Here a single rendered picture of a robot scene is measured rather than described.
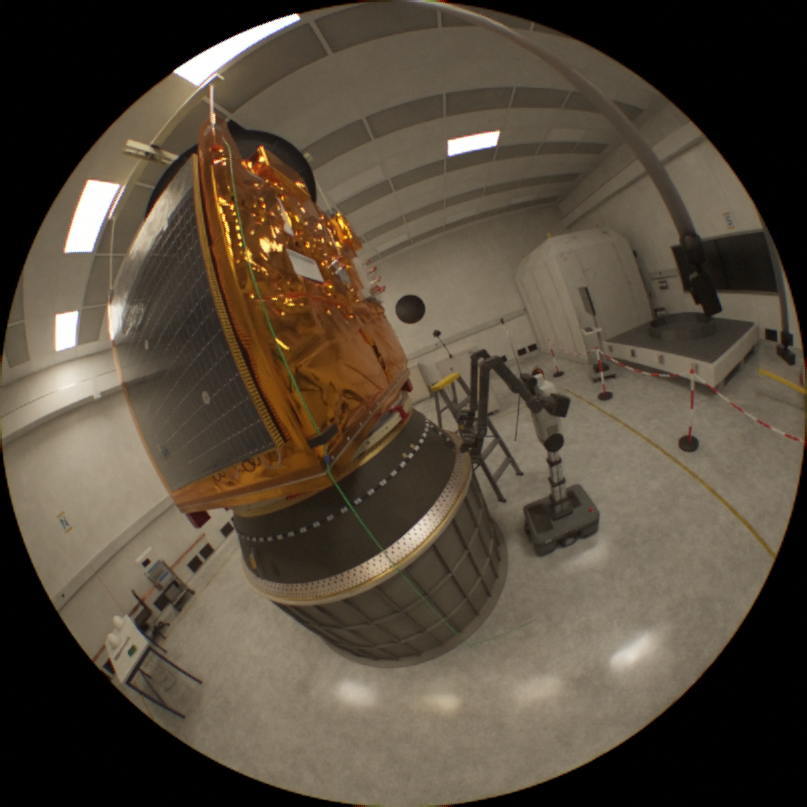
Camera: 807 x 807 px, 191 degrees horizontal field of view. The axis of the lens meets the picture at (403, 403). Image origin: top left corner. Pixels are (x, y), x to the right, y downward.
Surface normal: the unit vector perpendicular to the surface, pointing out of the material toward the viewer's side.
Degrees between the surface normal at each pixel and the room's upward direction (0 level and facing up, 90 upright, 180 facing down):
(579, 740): 0
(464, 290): 90
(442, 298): 90
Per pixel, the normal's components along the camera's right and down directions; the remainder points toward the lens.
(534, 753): -0.41, -0.88
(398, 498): 0.35, -0.50
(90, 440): 0.90, -0.36
